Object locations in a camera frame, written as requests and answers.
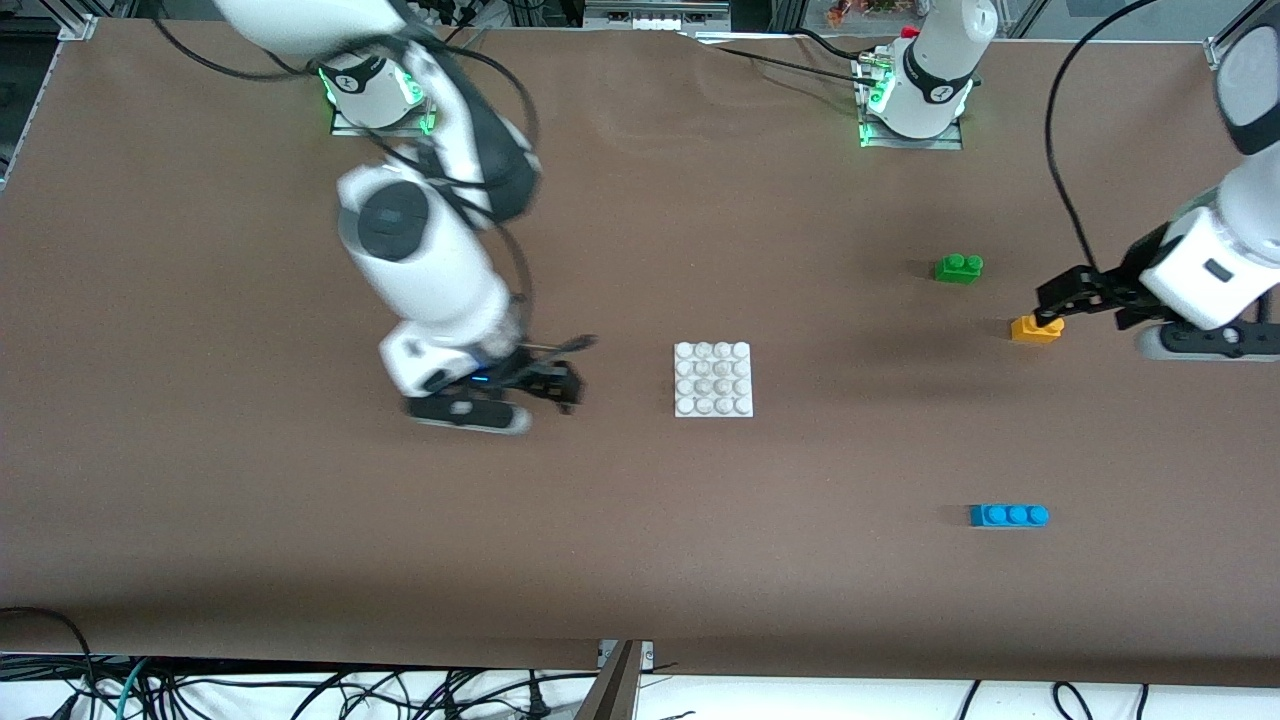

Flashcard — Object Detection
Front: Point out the brown table cover sheet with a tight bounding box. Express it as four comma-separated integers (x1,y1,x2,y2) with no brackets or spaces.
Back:
0,18,1280,691

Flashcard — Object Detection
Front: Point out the black floor cable tangle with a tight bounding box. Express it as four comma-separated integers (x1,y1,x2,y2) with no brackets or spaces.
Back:
0,605,601,720

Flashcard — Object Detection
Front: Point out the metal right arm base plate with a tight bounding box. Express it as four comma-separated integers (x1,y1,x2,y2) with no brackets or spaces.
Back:
331,85,441,138

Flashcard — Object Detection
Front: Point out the orange red background clutter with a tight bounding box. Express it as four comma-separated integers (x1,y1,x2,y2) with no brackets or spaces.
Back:
826,0,901,26

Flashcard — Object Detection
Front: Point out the aluminium frame corner post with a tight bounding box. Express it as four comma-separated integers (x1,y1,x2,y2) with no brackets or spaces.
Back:
1205,0,1280,71

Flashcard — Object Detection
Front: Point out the black base cable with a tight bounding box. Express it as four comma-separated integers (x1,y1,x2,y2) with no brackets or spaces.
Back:
420,0,491,46
690,28,876,83

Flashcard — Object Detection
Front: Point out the white studded base plate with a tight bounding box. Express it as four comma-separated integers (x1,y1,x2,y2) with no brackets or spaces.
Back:
673,341,754,419

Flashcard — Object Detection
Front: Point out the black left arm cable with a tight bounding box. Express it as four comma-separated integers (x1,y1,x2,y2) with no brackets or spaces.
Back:
1044,0,1166,276

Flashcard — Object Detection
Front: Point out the blue three-stud block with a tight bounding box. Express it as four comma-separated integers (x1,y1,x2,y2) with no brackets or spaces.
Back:
968,503,1051,529

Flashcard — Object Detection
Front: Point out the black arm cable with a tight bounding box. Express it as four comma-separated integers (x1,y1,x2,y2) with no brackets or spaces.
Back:
150,0,599,401
1044,0,1166,276

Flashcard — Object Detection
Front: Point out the teal floor cable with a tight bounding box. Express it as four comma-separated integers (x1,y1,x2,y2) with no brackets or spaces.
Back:
114,658,153,720

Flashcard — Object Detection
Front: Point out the grey metal table leg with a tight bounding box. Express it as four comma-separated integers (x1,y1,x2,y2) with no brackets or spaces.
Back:
575,640,656,720

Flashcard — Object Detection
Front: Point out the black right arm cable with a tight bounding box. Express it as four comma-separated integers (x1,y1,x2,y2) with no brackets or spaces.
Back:
150,0,599,401

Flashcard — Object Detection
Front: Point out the aluminium profile rail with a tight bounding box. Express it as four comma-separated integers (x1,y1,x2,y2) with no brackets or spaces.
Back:
583,0,731,33

